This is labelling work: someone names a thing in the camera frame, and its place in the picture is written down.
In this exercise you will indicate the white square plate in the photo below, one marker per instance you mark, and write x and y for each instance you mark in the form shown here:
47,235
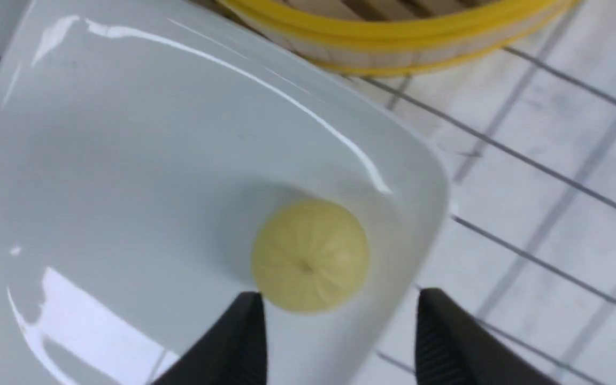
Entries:
142,145

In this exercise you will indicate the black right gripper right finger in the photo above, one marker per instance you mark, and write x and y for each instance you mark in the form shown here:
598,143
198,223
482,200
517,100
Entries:
452,348

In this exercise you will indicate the white grid tablecloth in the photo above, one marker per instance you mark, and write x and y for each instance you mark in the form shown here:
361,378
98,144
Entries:
527,137

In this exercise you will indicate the bamboo steamer basket yellow rim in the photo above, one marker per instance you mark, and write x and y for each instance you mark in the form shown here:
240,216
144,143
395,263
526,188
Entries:
393,38

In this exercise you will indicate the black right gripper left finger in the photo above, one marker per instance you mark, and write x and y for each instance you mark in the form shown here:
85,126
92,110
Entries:
232,351

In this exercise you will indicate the yellow steamed bun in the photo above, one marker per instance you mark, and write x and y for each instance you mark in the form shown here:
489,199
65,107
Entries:
310,256

